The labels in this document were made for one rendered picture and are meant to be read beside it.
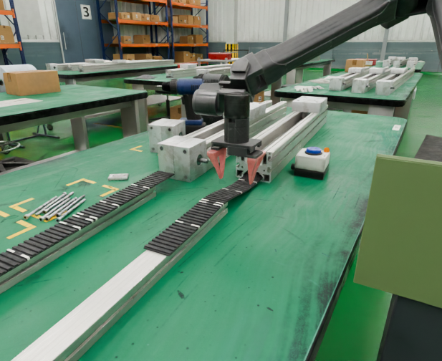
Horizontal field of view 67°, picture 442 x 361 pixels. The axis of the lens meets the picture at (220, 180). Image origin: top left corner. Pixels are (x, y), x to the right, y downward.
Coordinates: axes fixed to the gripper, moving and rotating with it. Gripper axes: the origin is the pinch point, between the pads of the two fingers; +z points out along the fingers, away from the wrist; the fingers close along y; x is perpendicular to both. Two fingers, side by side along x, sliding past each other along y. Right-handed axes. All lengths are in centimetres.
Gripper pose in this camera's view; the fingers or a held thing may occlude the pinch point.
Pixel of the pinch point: (236, 177)
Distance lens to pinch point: 80.3
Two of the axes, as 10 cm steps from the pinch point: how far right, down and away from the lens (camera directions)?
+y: -8.9, -1.6, 4.2
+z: 0.0, 9.3, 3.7
